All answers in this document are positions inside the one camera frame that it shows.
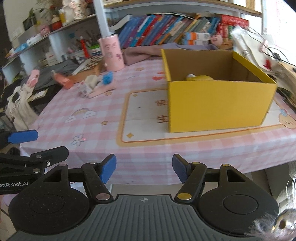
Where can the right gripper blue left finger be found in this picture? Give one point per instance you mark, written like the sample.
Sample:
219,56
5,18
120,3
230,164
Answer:
96,176

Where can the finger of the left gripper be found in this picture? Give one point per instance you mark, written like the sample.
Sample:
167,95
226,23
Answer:
10,137
44,159

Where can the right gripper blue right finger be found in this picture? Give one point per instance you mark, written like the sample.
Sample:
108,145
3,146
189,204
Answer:
191,176

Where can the grey cat staples box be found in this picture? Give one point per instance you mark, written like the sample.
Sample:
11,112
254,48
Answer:
84,89

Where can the pink fuzzy sock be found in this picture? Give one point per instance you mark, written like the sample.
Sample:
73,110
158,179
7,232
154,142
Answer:
101,89

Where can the blue fuzzy pompom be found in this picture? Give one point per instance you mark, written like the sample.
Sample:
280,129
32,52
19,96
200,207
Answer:
107,78

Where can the yellow clear tape roll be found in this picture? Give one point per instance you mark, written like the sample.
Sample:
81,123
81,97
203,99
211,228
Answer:
199,77

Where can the white tote bag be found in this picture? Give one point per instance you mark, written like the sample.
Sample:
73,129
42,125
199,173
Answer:
18,109

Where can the grey folded garment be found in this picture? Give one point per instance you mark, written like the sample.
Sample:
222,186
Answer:
45,78

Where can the pink checkered tablecloth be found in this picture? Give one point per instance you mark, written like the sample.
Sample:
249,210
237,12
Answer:
131,122

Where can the pink spray bottle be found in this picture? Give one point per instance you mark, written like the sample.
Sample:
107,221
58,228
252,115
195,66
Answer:
62,80

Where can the yellow cardboard box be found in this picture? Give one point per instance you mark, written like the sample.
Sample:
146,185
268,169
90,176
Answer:
239,96

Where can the wooden chessboard box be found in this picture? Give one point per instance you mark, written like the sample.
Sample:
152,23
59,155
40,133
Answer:
92,66

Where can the pink cylindrical container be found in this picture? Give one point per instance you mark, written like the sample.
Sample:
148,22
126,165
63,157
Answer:
112,54

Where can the pink purple cloth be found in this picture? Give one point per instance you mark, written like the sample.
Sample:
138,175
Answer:
132,55

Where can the pink pig plush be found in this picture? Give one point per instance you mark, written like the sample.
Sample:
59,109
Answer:
216,40

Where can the stack of papers and books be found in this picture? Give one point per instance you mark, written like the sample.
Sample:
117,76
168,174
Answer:
251,45

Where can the orange white box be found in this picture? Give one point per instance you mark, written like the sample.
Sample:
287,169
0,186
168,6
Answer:
196,36

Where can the row of leaning books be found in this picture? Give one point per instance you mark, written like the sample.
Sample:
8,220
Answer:
159,29

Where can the red thick dictionary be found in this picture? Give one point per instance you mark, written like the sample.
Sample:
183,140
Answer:
233,21

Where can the white bookshelf frame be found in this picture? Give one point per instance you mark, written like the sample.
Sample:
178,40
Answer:
59,38

